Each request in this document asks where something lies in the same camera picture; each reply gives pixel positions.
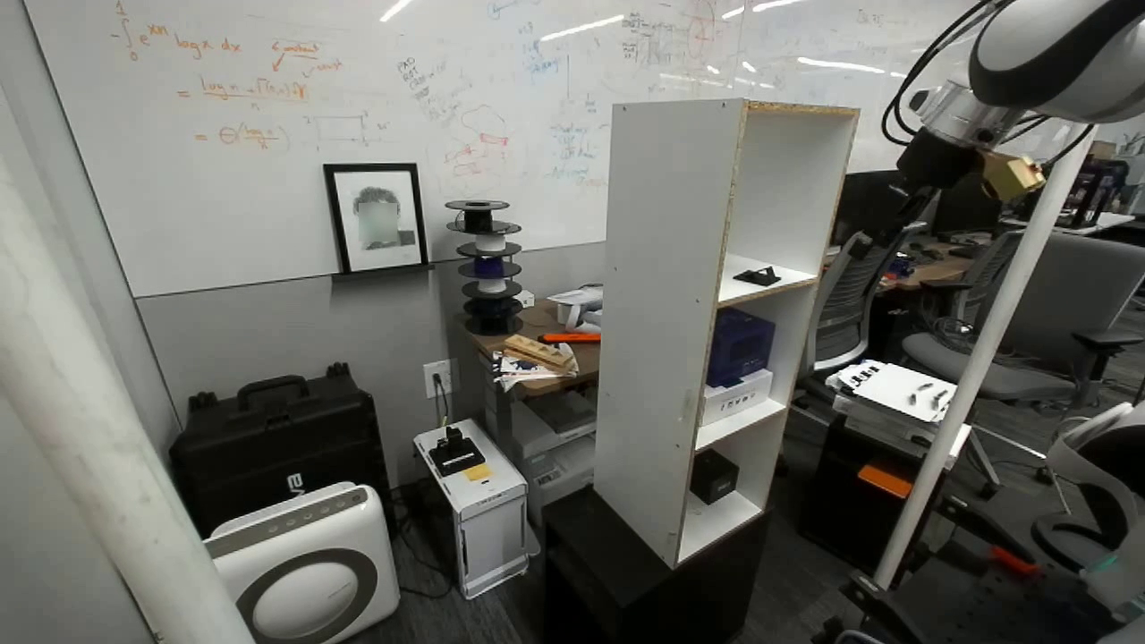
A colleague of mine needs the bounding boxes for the orange label plate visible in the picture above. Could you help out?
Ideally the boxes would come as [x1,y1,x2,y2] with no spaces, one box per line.
[855,461,915,503]

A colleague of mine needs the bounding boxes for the white computer tower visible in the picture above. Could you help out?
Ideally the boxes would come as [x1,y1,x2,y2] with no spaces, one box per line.
[411,414,534,601]

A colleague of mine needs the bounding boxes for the orange hand tool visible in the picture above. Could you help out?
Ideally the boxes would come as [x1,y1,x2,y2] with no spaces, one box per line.
[537,325,606,352]

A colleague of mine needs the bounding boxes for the red handled tool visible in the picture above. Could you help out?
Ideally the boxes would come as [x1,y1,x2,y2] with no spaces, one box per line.
[983,542,1041,587]

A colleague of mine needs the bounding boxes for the stack of filament spools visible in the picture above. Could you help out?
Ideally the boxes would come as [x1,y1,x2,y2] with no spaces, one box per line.
[442,196,528,340]

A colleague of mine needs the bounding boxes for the black computer monitor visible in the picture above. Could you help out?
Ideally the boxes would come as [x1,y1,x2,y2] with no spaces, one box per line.
[837,167,924,241]

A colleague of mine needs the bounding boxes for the tan wrist camera mount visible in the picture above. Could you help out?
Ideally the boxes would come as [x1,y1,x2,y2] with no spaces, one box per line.
[979,149,1048,207]

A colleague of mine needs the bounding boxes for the white pole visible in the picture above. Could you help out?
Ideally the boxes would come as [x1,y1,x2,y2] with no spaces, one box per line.
[0,164,261,644]
[869,128,1094,593]

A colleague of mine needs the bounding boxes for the white round-grille air purifier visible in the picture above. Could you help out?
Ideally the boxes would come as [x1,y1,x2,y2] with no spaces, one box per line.
[200,478,403,644]

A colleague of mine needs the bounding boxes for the black device on tower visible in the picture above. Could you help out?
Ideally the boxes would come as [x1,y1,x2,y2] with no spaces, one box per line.
[427,422,490,478]

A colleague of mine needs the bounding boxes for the small black object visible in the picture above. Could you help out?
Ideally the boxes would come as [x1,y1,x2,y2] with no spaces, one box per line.
[731,263,783,289]

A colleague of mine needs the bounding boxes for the white wall outlet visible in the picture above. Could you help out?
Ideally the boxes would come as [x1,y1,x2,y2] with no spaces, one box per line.
[420,359,454,400]

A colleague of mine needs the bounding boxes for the grey mesh office chair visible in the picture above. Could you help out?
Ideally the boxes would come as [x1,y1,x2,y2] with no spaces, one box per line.
[808,224,930,376]

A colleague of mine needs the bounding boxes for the black stand under cabinet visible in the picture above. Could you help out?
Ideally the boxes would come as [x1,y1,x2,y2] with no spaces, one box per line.
[541,484,773,644]

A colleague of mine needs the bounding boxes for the large grey office chair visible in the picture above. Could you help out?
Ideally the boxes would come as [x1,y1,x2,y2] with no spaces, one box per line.
[901,229,1145,413]

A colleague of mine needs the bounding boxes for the black hard case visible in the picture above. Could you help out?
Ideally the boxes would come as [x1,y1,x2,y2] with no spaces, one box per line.
[163,360,393,537]

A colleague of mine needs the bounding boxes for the cluttered desk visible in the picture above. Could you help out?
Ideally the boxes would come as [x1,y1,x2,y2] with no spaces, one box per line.
[457,282,609,503]

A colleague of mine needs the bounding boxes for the blue box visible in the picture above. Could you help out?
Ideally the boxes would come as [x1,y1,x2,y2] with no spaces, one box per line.
[706,304,779,391]

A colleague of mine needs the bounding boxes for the whiteboard with writing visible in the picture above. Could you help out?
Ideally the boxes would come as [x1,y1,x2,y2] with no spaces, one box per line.
[20,0,1145,300]

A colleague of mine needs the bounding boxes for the white box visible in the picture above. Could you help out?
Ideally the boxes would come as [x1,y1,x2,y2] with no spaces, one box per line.
[699,366,777,428]

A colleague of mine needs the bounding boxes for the white open shelf cabinet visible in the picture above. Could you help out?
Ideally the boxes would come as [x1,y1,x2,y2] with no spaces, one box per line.
[591,97,861,568]

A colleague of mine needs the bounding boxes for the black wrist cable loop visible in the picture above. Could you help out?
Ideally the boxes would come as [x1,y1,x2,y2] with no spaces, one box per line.
[876,0,1004,155]

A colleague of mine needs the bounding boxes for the black framed portrait picture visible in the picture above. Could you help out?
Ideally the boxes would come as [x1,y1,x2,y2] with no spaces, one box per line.
[322,160,433,279]

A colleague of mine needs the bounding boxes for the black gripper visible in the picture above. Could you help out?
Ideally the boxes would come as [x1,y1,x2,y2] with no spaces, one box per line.
[891,118,991,199]

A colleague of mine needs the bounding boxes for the white board with parts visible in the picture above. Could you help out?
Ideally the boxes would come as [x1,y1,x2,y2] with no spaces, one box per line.
[822,356,958,428]

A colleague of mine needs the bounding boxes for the small black box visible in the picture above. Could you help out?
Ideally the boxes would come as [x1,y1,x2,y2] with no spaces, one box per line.
[688,449,743,509]

